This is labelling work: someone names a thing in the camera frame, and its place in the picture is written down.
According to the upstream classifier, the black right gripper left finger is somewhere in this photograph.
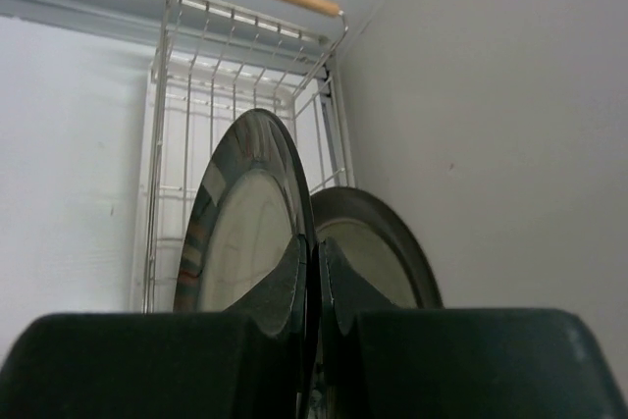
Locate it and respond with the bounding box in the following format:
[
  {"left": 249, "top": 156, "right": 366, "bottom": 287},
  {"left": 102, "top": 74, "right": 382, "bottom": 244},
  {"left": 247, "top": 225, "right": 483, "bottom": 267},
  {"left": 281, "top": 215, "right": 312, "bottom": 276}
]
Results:
[{"left": 1, "top": 236, "right": 307, "bottom": 418}]

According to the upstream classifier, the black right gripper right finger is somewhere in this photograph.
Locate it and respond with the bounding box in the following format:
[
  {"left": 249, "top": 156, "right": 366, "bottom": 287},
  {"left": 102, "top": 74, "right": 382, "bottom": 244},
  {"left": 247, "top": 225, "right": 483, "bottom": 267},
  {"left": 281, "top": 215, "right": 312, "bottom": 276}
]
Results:
[{"left": 319, "top": 239, "right": 627, "bottom": 418}]

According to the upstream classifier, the blue floral plate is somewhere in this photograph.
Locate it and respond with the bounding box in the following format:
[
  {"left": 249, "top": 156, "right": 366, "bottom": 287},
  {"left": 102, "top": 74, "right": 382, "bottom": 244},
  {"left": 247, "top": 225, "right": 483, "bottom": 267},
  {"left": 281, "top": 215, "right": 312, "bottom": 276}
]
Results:
[{"left": 309, "top": 185, "right": 445, "bottom": 419}]

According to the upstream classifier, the black rimmed cream plate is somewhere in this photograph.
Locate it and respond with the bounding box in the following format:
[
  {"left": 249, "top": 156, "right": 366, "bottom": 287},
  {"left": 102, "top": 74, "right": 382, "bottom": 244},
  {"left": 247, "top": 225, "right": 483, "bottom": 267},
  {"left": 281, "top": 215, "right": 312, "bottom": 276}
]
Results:
[{"left": 173, "top": 109, "right": 315, "bottom": 418}]

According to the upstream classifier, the white wire dish rack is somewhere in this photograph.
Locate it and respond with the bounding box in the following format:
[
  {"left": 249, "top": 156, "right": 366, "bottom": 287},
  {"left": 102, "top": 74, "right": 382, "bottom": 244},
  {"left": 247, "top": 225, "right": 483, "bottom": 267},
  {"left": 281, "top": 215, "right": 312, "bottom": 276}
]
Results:
[{"left": 130, "top": 0, "right": 354, "bottom": 312}]

